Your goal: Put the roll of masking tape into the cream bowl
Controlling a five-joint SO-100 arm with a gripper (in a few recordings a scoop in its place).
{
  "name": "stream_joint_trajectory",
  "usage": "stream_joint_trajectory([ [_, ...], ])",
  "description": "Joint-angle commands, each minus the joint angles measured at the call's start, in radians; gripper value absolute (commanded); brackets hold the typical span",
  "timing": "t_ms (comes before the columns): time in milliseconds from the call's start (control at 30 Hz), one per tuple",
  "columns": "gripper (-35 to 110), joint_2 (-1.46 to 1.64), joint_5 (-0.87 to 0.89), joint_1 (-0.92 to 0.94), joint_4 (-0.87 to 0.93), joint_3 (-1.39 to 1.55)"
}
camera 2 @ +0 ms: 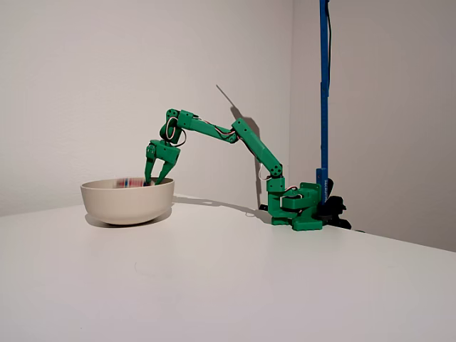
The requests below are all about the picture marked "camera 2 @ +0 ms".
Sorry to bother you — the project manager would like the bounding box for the blue camera pole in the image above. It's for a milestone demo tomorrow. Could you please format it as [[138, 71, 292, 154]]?
[[316, 0, 334, 207]]

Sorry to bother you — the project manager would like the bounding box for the white tape roll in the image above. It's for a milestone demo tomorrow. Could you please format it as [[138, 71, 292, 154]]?
[[113, 177, 146, 189]]

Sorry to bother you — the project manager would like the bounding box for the black cable on pole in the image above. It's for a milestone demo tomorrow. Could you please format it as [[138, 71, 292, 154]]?
[[326, 0, 334, 168]]

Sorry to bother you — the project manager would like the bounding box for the black pole clamp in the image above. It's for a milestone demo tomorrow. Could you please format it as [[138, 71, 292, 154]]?
[[318, 177, 353, 230]]

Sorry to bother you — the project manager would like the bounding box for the beige bowl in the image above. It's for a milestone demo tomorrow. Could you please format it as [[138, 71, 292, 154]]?
[[80, 177, 176, 226]]

